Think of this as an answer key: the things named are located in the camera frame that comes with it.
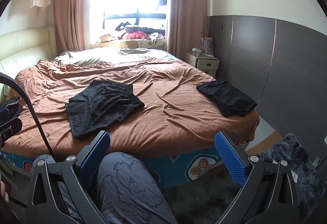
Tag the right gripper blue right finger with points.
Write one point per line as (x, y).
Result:
(234, 158)

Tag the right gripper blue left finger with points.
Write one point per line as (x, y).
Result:
(90, 157)

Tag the black shorts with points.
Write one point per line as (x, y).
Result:
(100, 105)

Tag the grey patterned trouser leg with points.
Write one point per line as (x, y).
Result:
(125, 191)

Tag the dark fluffy rug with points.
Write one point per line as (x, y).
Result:
(282, 187)

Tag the folded black pants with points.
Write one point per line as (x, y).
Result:
(229, 99)

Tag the blue patterned bed sheet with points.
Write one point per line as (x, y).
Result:
(169, 171)

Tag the cream padded headboard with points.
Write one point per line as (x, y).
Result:
(23, 49)

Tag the brown bed blanket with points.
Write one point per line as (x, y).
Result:
(176, 119)

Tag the cream bedside cabinet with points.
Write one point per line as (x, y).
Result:
(205, 64)

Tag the dark wood wardrobe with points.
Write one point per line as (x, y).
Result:
(282, 66)

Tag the red plush toy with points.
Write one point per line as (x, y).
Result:
(134, 35)

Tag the left pink curtain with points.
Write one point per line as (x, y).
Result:
(72, 25)

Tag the pink curtain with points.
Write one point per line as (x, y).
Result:
(186, 20)
(72, 25)

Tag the right pink curtain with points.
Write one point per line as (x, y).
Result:
(186, 20)

